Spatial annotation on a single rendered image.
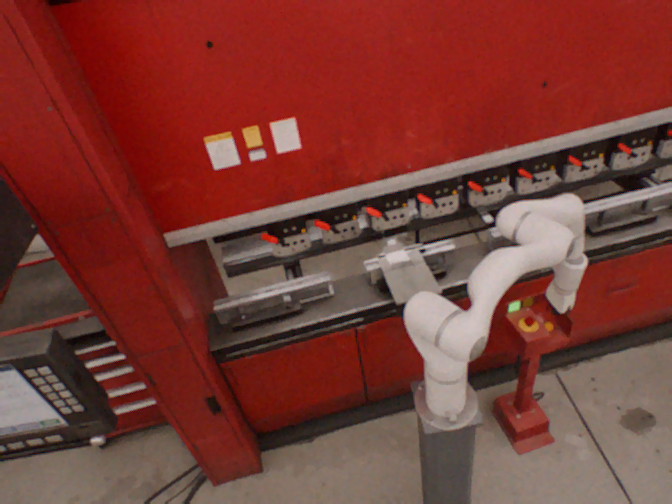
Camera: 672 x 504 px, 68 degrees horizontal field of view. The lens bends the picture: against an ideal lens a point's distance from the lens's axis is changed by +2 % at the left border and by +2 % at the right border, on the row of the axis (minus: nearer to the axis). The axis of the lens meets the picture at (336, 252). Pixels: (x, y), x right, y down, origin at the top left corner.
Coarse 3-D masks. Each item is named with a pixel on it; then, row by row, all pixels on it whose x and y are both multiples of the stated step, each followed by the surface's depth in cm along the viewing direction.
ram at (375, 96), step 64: (64, 0) 129; (128, 0) 128; (192, 0) 131; (256, 0) 134; (320, 0) 138; (384, 0) 142; (448, 0) 146; (512, 0) 150; (576, 0) 154; (640, 0) 159; (128, 64) 137; (192, 64) 141; (256, 64) 145; (320, 64) 149; (384, 64) 153; (448, 64) 158; (512, 64) 163; (576, 64) 168; (640, 64) 174; (128, 128) 148; (192, 128) 152; (320, 128) 162; (384, 128) 167; (448, 128) 172; (512, 128) 178; (576, 128) 185; (640, 128) 191; (192, 192) 166; (256, 192) 171; (320, 192) 177; (384, 192) 183
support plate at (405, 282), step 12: (408, 252) 208; (384, 264) 205; (420, 264) 202; (384, 276) 201; (396, 276) 199; (408, 276) 198; (420, 276) 197; (432, 276) 196; (396, 288) 194; (408, 288) 193; (420, 288) 192; (432, 288) 191; (396, 300) 189
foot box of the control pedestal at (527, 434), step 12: (504, 396) 249; (504, 408) 244; (540, 408) 242; (504, 420) 246; (516, 420) 239; (528, 420) 238; (540, 420) 237; (504, 432) 247; (516, 432) 235; (528, 432) 239; (540, 432) 242; (516, 444) 241; (528, 444) 241; (540, 444) 240
